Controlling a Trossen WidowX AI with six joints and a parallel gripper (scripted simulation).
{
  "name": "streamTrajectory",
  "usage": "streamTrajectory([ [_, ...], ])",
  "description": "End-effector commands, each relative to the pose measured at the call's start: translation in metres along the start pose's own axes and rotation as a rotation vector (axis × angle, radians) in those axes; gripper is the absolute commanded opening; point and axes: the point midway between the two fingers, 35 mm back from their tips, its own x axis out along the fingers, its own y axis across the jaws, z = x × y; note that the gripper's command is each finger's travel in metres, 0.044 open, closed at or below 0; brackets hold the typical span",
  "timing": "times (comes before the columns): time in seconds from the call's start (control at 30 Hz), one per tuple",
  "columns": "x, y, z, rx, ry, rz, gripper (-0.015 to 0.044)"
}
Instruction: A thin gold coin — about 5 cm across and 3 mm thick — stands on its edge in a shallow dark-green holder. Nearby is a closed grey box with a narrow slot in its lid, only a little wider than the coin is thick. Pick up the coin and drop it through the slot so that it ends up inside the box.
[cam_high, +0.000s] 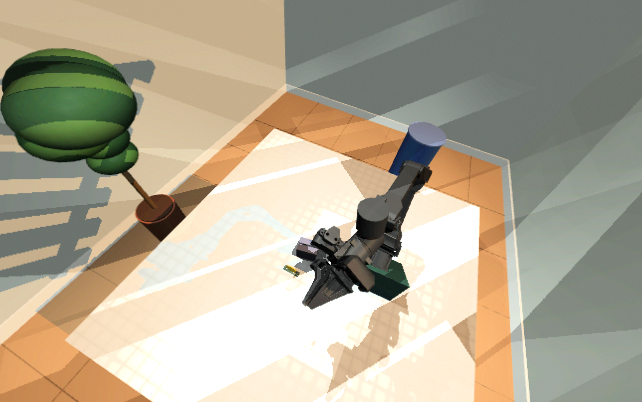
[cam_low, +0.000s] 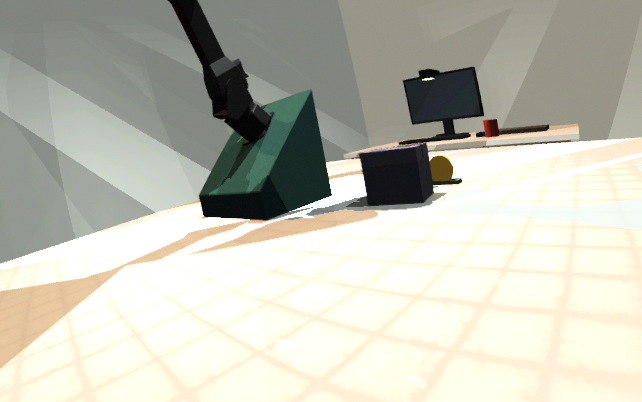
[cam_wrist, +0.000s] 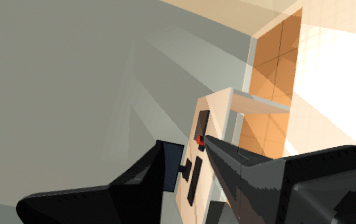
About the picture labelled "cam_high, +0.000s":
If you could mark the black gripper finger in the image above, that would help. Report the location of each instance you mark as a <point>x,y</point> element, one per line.
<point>318,280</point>
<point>333,287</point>

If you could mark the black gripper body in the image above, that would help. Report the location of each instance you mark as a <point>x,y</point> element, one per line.
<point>352,265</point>

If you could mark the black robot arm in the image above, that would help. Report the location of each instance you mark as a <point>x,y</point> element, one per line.
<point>379,219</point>

